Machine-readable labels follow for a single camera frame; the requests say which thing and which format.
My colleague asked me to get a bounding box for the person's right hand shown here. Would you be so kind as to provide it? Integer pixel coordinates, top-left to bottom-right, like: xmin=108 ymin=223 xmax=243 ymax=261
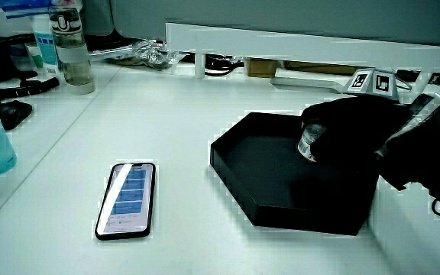
xmin=300 ymin=67 xmax=414 ymax=170

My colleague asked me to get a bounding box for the clear paper clip container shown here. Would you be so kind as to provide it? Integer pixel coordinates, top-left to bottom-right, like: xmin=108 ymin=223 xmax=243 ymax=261
xmin=297 ymin=121 xmax=327 ymax=163

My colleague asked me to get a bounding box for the black hexagonal plate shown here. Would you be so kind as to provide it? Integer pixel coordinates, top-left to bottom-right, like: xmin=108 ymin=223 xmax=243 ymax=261
xmin=209 ymin=111 xmax=381 ymax=237

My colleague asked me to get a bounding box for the grey flat device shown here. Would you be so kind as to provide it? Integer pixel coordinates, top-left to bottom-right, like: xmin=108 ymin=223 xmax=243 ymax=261
xmin=269 ymin=67 xmax=355 ymax=95

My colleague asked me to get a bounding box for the white desk shelf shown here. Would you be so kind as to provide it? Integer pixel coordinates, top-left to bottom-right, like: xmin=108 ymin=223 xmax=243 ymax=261
xmin=165 ymin=22 xmax=440 ymax=79

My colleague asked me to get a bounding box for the brown cardboard box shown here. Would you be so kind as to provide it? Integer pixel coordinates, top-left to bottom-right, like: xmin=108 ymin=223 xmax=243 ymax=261
xmin=244 ymin=57 xmax=283 ymax=79

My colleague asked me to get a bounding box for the crumpled clear plastic wrap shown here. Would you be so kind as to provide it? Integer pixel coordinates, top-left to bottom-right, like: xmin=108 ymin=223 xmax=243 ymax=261
xmin=104 ymin=39 xmax=186 ymax=71

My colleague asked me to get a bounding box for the black smartphone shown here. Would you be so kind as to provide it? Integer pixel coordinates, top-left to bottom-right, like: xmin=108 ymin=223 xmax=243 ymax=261
xmin=94 ymin=162 xmax=157 ymax=241

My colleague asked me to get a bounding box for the clear water bottle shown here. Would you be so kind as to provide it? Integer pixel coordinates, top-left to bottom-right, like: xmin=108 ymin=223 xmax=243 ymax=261
xmin=47 ymin=5 xmax=96 ymax=95

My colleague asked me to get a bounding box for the white tube with teal label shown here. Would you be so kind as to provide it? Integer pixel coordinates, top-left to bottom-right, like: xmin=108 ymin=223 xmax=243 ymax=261
xmin=31 ymin=14 xmax=61 ymax=76

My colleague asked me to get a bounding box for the white tube with green label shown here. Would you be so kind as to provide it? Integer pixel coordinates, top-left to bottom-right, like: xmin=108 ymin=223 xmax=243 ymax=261
xmin=24 ymin=41 xmax=44 ymax=70

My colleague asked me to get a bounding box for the black tool on left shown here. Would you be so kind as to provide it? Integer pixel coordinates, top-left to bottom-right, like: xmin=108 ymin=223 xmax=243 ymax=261
xmin=0 ymin=76 xmax=61 ymax=102

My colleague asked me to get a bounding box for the black computer mouse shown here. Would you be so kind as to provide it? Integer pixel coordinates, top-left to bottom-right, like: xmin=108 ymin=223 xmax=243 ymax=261
xmin=0 ymin=99 xmax=34 ymax=131

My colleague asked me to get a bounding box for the blue and white packet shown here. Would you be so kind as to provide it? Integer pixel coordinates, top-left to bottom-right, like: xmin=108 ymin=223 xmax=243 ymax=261
xmin=0 ymin=0 xmax=55 ymax=20

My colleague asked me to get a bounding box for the black cable bundle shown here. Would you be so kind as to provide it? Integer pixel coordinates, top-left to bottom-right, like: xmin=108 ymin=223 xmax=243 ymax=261
xmin=204 ymin=54 xmax=244 ymax=77

